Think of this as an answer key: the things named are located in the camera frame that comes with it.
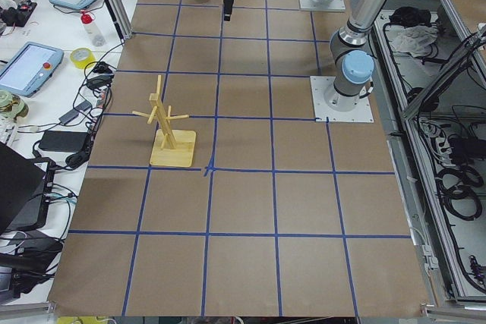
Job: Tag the yellow tape roll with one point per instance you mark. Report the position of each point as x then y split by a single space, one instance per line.
82 58

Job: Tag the black power adapter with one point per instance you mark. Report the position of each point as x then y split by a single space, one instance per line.
63 141

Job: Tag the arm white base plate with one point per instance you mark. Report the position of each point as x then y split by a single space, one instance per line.
330 106
307 5

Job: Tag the glass tea jar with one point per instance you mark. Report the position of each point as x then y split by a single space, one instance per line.
12 106

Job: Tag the wooden mug tree stand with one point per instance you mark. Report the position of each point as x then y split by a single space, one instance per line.
171 147

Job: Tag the black laptop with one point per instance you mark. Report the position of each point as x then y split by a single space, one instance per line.
25 184

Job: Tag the clear bottle red cap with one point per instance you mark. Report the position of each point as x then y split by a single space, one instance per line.
92 30

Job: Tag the white crumpled cloth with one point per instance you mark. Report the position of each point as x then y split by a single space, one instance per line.
415 41

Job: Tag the near blue teach pendant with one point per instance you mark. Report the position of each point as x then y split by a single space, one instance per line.
30 68

